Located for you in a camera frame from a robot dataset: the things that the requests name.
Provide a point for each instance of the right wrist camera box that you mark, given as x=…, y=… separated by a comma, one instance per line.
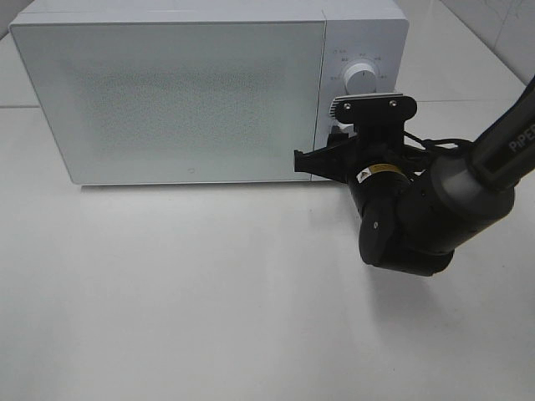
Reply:
x=373, y=109

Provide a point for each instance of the white timer knob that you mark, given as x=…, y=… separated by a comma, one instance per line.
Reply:
x=345, y=128

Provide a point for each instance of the white microwave oven body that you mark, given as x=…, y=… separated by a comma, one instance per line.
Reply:
x=201, y=92

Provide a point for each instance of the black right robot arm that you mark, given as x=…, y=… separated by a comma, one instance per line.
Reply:
x=418, y=200

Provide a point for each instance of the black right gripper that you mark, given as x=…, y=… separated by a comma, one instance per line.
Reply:
x=370, y=151

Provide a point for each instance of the white microwave door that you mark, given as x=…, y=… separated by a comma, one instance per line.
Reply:
x=136, y=104

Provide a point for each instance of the upper white power knob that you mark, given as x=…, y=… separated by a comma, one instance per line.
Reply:
x=360, y=78

